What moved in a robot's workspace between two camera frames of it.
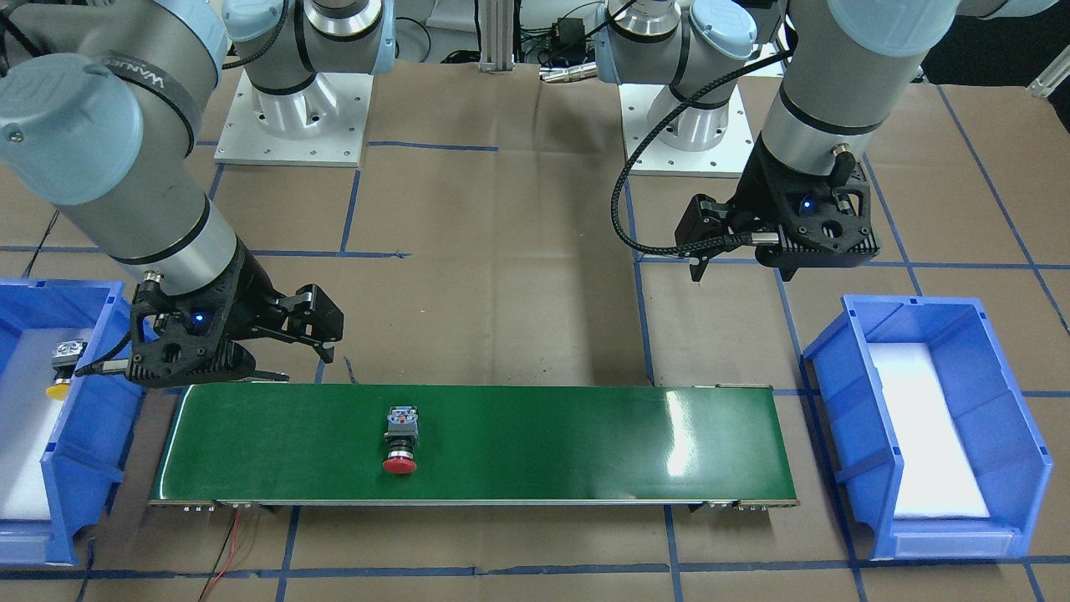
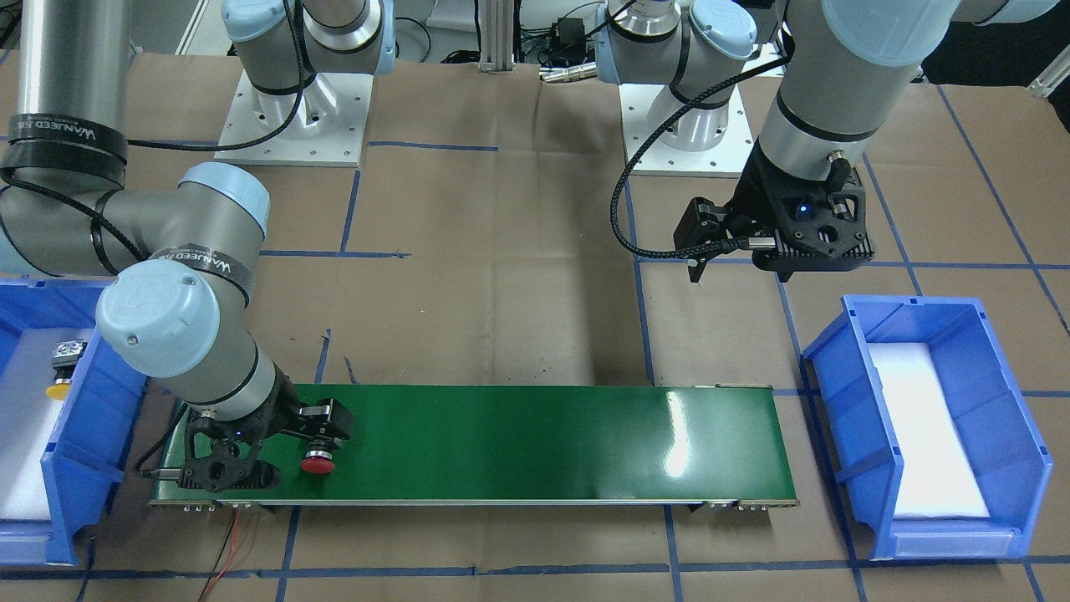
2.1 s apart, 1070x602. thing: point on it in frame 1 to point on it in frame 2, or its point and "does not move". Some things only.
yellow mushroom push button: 66,355 does not move
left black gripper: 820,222 does not move
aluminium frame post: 496,25 does not move
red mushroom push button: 402,428 to 318,459
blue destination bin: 84,455 does not move
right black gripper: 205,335 to 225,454
